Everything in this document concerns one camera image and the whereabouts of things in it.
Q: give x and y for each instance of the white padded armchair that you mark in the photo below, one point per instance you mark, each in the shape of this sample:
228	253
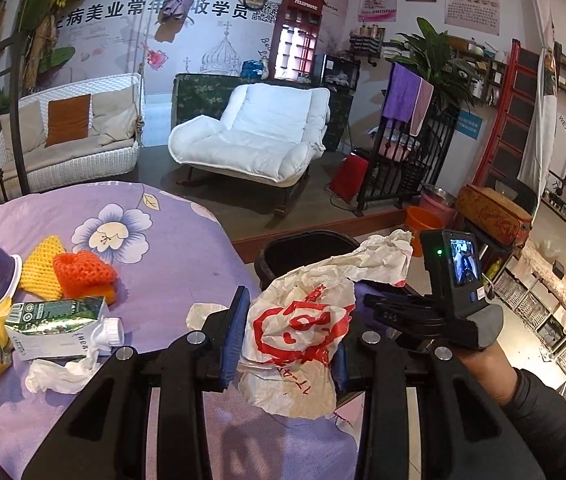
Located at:
258	130

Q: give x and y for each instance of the white hanging cloth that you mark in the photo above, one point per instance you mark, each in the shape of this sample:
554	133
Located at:
540	120

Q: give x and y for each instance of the green potted plant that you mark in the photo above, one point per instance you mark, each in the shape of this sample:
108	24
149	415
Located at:
433	60

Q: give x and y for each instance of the white basket shelf unit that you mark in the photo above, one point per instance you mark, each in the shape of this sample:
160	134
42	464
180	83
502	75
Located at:
533	305

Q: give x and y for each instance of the red bag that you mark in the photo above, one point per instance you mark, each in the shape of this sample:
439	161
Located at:
350	177

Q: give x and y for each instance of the black box cabinet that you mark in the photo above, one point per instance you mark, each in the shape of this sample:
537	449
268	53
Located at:
335	70

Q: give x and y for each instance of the green hanging plants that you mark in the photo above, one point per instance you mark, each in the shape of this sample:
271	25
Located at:
48	0

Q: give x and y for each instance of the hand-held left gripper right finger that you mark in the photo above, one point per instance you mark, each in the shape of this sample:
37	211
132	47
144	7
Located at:
341	367

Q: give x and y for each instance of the white red-printed plastic bag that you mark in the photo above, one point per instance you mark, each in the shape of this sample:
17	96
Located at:
293	330

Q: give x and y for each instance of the pink towel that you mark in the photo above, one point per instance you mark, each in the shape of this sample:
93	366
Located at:
422	107

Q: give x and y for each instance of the white crumpled tissue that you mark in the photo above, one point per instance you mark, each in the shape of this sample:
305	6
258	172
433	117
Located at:
203	314
63	375

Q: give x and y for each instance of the black pipe wall shelf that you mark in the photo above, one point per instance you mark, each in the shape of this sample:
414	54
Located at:
365	42

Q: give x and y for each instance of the purple folded umbrella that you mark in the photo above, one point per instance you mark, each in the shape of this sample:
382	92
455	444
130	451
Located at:
178	5

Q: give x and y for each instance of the red ladder shelf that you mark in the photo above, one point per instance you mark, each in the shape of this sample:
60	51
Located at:
513	110

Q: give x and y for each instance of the orange bucket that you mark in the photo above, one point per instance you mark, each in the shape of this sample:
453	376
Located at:
419	222

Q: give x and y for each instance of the large printed wall banner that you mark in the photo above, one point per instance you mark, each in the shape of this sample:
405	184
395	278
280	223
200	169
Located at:
113	25

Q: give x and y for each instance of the green white drink carton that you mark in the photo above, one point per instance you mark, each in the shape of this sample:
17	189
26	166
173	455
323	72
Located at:
58	322

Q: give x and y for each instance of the black metal rack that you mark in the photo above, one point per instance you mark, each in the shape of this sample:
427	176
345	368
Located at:
403	170

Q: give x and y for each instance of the purple floral blanket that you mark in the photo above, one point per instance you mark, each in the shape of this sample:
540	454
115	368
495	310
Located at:
163	270

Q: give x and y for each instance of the yellow foam fruit net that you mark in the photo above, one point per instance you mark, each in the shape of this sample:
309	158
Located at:
40	270

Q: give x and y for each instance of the pink basin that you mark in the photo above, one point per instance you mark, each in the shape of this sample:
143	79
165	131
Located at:
438	205

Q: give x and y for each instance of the blue bag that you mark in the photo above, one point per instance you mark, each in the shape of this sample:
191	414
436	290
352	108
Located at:
253	69

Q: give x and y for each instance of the red telephone booth shelf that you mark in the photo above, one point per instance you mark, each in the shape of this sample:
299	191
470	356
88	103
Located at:
298	35

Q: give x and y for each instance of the orange foam fruit net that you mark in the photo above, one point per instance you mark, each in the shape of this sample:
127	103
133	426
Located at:
83	270

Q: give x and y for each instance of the blue wall sign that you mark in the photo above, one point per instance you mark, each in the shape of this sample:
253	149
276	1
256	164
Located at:
469	125

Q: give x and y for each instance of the brown orange cushion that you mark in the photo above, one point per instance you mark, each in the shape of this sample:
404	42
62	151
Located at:
68	120

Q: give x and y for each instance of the black trash bin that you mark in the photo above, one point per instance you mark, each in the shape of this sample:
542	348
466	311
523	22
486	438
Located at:
303	255

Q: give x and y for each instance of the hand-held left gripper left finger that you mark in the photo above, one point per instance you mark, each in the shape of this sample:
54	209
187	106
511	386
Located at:
237	330

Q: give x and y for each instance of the white wicker swing sofa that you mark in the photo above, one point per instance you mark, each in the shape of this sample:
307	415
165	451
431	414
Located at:
63	170

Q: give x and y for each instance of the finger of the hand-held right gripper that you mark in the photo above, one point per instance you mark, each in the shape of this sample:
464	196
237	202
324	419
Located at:
413	325
408	301

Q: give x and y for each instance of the purple towel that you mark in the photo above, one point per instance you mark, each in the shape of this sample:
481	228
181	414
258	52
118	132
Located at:
399	92

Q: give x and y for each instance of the patterned brown ottoman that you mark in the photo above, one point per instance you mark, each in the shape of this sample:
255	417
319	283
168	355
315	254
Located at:
493	215

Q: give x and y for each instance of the person's right forearm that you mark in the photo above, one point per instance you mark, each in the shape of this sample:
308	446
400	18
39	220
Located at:
553	425

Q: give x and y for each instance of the beige cushion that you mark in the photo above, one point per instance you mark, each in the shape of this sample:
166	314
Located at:
20	127
113	115

